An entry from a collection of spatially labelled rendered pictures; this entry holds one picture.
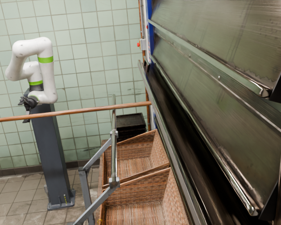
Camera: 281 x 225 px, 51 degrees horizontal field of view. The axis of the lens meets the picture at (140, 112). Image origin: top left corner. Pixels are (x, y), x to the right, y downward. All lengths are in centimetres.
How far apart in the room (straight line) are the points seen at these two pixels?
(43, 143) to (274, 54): 246
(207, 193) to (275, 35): 42
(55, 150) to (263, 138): 235
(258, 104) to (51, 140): 233
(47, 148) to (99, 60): 108
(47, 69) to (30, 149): 156
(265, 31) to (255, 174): 31
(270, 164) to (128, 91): 274
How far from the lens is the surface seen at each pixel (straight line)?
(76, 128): 349
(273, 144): 68
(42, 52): 231
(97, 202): 136
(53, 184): 305
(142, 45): 285
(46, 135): 279
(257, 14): 70
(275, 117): 62
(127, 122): 263
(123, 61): 322
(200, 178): 85
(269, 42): 61
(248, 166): 74
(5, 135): 371
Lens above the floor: 190
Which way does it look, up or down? 22 degrees down
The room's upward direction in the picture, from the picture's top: 5 degrees counter-clockwise
